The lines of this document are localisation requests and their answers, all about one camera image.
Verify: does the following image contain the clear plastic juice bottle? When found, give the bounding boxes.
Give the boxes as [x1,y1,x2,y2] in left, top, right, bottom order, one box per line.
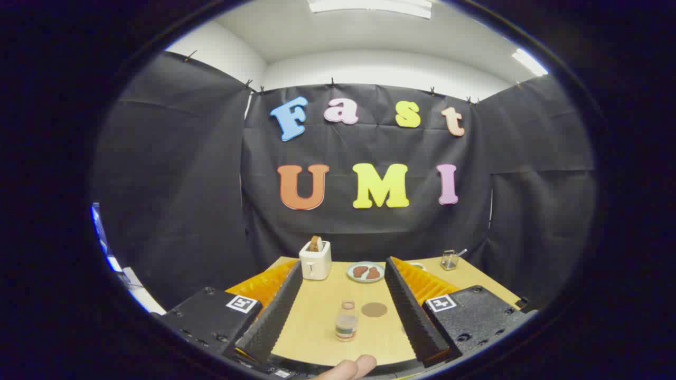
[335,300,359,343]

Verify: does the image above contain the white toaster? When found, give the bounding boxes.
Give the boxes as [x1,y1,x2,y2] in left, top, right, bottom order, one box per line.
[299,240,332,281]

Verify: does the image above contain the black backdrop cloth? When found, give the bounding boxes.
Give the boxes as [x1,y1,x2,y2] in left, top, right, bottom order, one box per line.
[91,51,597,312]

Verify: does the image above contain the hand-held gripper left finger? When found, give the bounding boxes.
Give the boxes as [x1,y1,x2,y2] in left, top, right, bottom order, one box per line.
[153,259,303,370]

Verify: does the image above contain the wooden table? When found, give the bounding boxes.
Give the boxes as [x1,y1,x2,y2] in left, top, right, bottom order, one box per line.
[267,255,523,367]

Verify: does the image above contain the small ceiling light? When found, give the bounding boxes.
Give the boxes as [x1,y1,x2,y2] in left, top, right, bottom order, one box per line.
[511,49,549,77]

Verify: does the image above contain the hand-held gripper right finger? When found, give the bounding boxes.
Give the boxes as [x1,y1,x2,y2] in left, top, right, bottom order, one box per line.
[384,256,538,369]

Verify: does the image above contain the long ceiling light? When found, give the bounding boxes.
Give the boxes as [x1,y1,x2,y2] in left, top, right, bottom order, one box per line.
[306,0,434,20]

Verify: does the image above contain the pale green plate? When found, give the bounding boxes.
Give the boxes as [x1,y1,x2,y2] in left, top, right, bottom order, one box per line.
[346,262,386,283]

